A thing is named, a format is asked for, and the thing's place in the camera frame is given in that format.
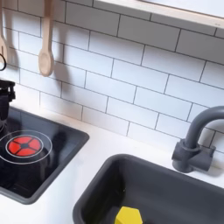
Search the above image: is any yellow block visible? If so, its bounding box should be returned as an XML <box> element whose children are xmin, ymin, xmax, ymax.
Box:
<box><xmin>114</xmin><ymin>206</ymin><xmax>144</xmax><ymax>224</ymax></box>

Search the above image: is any black stove top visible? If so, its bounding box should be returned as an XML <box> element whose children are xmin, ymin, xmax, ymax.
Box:
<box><xmin>0</xmin><ymin>106</ymin><xmax>90</xmax><ymax>206</ymax></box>

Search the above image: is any wooden spoon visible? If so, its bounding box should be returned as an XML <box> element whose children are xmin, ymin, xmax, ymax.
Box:
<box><xmin>38</xmin><ymin>0</ymin><xmax>56</xmax><ymax>78</ymax></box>

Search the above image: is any dark grey tap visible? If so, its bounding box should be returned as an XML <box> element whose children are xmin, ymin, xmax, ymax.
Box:
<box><xmin>171</xmin><ymin>105</ymin><xmax>224</xmax><ymax>174</ymax></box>

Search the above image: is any dark grey sink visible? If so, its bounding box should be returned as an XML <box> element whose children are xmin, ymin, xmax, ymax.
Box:
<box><xmin>72</xmin><ymin>153</ymin><xmax>224</xmax><ymax>224</ymax></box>

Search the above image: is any wooden shelf board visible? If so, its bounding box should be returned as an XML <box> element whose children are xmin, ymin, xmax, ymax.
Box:
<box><xmin>92</xmin><ymin>0</ymin><xmax>224</xmax><ymax>37</ymax></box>

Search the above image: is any wooden slotted spatula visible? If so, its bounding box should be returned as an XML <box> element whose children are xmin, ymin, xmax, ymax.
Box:
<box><xmin>0</xmin><ymin>0</ymin><xmax>10</xmax><ymax>64</ymax></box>

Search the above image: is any thin black cable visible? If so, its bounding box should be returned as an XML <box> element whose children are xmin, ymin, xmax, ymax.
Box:
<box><xmin>0</xmin><ymin>52</ymin><xmax>7</xmax><ymax>72</ymax></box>

